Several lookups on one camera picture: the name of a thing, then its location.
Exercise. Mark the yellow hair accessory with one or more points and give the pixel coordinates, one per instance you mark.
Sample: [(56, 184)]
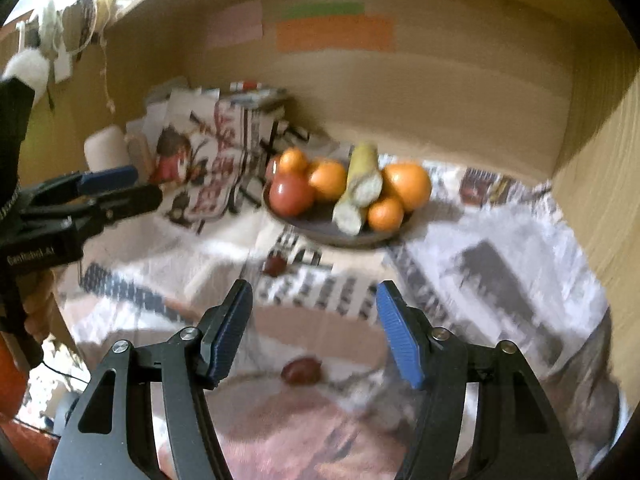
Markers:
[(105, 7)]

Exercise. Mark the medium orange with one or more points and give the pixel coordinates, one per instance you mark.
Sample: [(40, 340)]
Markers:
[(327, 182)]

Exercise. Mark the white card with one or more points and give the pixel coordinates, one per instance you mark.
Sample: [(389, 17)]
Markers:
[(63, 66)]

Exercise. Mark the grey round plate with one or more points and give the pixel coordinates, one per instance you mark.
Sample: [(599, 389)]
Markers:
[(320, 225)]

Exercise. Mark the white papers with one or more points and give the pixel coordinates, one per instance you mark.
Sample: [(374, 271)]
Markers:
[(150, 115)]

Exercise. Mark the pink sticky note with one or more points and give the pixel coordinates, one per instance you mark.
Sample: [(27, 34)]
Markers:
[(235, 22)]

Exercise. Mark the red apple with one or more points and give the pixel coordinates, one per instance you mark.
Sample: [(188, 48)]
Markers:
[(291, 194)]

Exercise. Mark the red jujube date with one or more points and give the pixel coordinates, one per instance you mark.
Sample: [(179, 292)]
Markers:
[(275, 264)]

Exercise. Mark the yellow banana piece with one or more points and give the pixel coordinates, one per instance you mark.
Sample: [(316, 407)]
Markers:
[(362, 170)]

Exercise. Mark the orange sticky note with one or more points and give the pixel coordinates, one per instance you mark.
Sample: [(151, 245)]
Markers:
[(335, 34)]

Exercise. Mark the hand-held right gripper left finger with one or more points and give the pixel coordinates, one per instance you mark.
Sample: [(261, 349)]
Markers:
[(220, 330)]

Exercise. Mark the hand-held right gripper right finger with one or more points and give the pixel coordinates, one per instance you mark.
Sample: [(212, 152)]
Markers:
[(400, 340)]

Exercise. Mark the dark chestnut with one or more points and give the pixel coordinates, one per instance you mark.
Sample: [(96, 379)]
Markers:
[(300, 370)]

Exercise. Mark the pink cloth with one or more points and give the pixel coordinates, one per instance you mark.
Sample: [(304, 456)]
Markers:
[(310, 435)]

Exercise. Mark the white fluffy pompom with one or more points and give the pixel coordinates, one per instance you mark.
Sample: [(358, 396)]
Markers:
[(27, 67)]

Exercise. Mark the small red tomato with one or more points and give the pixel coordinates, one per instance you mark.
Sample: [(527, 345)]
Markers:
[(272, 167)]

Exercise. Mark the person's left hand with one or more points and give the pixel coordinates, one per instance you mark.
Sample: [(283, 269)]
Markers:
[(39, 310)]

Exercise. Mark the dotted headband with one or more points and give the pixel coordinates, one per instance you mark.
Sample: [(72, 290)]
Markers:
[(82, 20)]

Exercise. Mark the wooden desk shelf unit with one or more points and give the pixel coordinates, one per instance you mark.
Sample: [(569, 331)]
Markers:
[(450, 100)]

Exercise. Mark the large orange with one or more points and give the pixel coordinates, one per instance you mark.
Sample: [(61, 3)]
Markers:
[(407, 185)]

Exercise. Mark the newspaper print cloth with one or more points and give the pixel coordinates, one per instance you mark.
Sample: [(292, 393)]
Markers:
[(500, 260)]

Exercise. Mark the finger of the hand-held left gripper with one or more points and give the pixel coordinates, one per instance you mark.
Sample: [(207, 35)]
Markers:
[(110, 177), (130, 200)]

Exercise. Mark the small tangerine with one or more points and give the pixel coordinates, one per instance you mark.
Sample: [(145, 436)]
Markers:
[(385, 213), (292, 160)]

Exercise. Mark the green sticky note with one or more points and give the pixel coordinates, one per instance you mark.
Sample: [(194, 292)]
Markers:
[(325, 8)]

